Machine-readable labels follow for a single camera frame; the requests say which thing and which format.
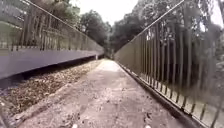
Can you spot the grey concrete path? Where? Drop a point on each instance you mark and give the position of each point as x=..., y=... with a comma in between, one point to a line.
x=110, y=96

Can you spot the row of trees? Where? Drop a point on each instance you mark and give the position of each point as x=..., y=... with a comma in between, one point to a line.
x=113, y=28

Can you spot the metal railing with bars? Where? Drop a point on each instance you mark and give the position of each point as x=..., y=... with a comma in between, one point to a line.
x=173, y=56

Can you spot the robot's own part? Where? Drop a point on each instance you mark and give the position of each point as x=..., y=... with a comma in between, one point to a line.
x=147, y=126
x=74, y=126

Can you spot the strip of fallen leaves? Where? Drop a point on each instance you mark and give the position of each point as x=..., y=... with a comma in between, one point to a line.
x=36, y=88

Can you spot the grey concrete wall with railing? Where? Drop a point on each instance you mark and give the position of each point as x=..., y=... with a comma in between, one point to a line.
x=36, y=50

